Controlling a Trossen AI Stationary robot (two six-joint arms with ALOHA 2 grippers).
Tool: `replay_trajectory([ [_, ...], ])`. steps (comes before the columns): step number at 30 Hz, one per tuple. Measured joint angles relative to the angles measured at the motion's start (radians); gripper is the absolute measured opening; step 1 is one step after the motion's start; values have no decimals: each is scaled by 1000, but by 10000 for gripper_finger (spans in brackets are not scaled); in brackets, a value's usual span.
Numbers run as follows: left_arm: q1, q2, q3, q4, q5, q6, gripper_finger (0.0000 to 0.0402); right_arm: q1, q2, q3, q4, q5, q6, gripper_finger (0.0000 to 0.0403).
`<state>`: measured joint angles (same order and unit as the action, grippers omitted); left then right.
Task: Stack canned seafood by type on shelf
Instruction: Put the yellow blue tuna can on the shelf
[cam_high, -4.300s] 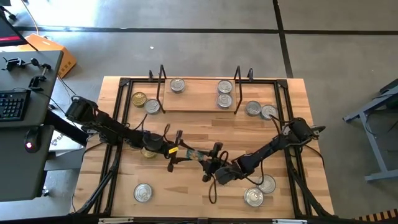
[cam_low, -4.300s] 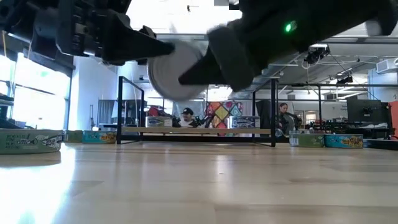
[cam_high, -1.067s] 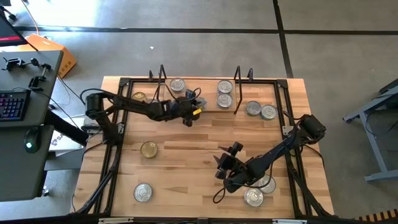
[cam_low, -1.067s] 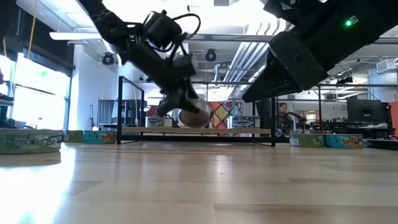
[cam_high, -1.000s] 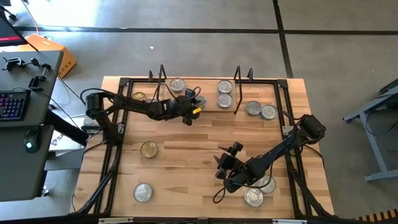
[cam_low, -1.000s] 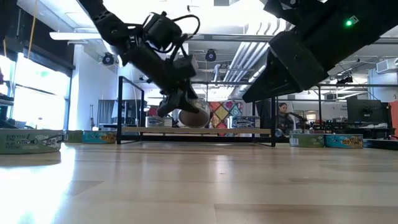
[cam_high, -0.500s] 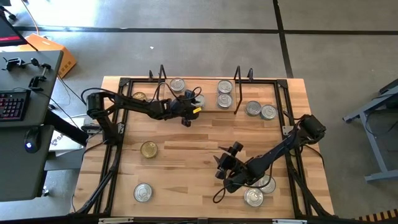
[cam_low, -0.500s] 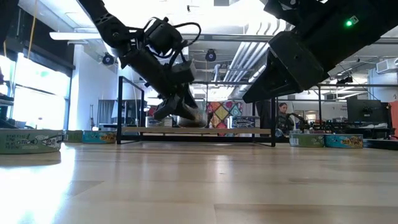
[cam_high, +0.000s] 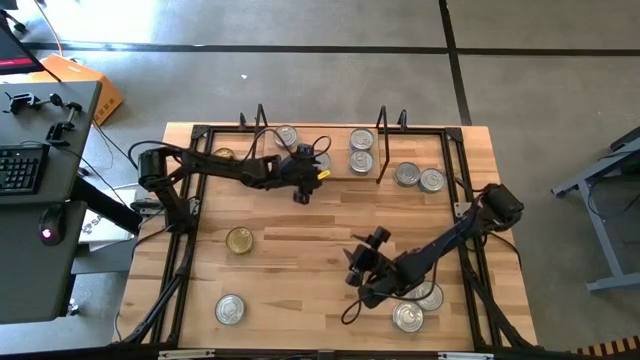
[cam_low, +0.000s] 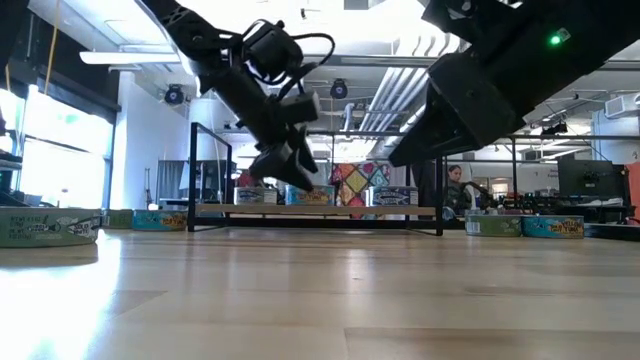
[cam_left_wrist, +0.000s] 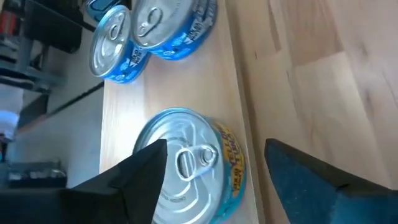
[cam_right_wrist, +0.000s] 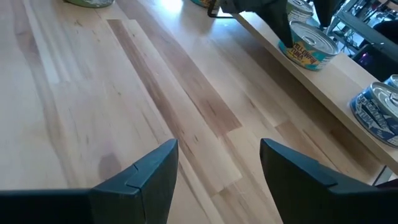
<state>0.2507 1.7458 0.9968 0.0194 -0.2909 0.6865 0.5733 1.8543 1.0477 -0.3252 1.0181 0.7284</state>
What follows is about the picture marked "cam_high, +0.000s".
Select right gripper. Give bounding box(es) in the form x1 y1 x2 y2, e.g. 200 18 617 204
344 243 402 309

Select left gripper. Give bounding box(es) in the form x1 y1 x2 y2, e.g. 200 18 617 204
277 149 331 206

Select green tuna can silver lid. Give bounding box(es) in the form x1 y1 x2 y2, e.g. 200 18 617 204
393 160 422 189
273 124 301 150

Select blue label tuna can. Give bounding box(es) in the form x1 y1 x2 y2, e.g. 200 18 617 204
407 280 445 312
348 149 376 177
214 293 247 326
348 127 376 152

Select black diagonal bar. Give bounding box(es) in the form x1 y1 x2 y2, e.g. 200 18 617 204
72 175 145 235

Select white printed box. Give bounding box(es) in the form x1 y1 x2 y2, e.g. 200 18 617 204
78 208 136 254

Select orange box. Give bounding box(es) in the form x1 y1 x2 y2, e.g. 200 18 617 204
29 53 125 127

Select black clamp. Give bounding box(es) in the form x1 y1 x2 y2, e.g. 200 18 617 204
45 101 85 147
3 91 64 115

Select black computer mouse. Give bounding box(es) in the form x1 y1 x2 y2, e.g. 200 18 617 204
38 203 66 247

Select grey metal stand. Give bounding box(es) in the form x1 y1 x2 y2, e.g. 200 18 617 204
551 124 640 295

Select black yellow hazard strip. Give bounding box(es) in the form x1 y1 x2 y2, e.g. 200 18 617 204
572 336 640 357

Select black keyboard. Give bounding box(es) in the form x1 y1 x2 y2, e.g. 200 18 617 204
0 143 51 196

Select dark grey desk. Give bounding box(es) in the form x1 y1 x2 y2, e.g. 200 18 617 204
0 79 104 325

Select black computer monitor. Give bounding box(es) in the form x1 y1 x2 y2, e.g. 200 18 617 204
0 22 45 76

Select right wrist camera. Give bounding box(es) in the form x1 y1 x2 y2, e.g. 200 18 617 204
368 225 392 247

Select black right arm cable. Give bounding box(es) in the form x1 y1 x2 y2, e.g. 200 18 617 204
341 184 524 325

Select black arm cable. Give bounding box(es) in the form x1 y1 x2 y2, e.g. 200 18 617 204
127 127 334 171
341 184 524 325

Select wooden shelf black wire legs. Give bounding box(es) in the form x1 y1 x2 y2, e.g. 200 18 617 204
237 102 409 185

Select black aluminium table frame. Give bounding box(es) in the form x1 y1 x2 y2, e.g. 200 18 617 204
110 123 539 351

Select silver table bracket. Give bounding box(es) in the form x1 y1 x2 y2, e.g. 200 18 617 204
437 351 495 360
157 348 216 360

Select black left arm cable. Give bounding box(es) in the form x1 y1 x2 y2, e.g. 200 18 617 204
127 127 334 171

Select black floor cable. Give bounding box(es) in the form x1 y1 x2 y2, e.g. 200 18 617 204
92 119 145 176

